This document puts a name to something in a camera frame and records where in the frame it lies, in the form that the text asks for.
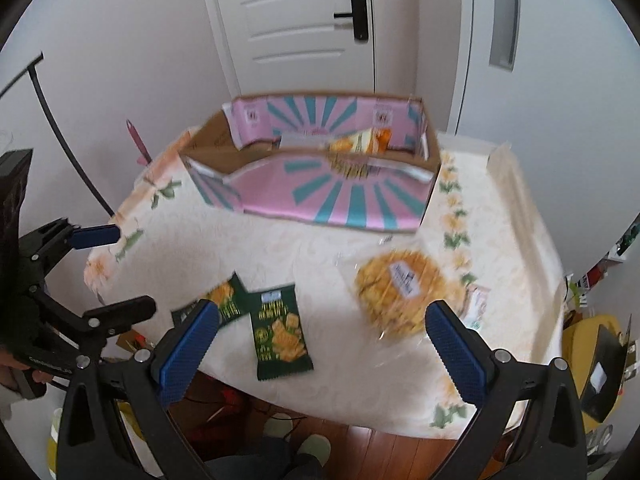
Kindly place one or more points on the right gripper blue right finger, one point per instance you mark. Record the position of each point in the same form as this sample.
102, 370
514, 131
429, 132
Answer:
461, 351

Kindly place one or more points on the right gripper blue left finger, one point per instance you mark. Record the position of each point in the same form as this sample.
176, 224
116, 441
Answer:
182, 349

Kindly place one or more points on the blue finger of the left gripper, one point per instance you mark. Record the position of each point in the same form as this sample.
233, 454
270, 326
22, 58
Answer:
116, 319
96, 236

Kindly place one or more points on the white orange sachet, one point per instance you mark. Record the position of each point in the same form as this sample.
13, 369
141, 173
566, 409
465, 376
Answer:
475, 305

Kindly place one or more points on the clear bag yellow pastry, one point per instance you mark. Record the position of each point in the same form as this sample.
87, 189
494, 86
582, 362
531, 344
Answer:
393, 283

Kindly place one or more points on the orange white cake snack bag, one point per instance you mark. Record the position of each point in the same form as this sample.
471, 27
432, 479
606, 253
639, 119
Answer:
368, 141

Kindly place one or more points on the white bedroom door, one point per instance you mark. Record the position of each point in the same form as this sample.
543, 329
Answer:
290, 45

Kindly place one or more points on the person's left hand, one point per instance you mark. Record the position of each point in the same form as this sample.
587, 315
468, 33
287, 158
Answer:
9, 363

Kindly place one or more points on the black curved metal rack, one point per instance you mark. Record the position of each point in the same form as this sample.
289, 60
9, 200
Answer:
31, 70

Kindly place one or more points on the floral white tablecloth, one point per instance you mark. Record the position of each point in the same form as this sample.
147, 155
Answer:
482, 228

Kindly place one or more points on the pink lined cardboard box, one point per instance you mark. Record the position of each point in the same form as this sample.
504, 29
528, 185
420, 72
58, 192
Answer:
266, 154

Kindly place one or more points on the white wardrobe door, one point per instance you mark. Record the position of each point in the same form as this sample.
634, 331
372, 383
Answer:
558, 80

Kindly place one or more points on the black door handle lock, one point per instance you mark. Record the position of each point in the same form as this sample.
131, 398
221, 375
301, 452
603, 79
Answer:
358, 14

